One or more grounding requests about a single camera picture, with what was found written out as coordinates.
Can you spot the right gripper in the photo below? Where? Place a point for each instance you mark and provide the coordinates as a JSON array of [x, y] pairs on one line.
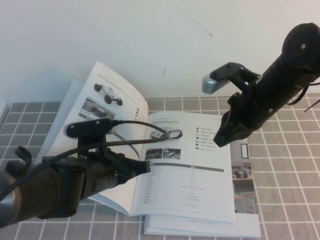
[[250, 112]]

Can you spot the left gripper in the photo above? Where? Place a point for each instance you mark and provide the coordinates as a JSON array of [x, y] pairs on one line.
[[102, 170]]

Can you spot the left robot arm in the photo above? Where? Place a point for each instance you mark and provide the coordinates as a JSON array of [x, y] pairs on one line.
[[45, 190]]

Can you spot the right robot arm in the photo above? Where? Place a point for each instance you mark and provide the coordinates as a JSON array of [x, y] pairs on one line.
[[287, 70]]

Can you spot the grey white checked tablecloth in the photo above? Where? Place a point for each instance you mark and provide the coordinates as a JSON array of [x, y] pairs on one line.
[[287, 175]]

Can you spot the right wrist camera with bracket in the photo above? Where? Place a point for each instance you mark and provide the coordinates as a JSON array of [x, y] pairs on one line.
[[210, 85]]

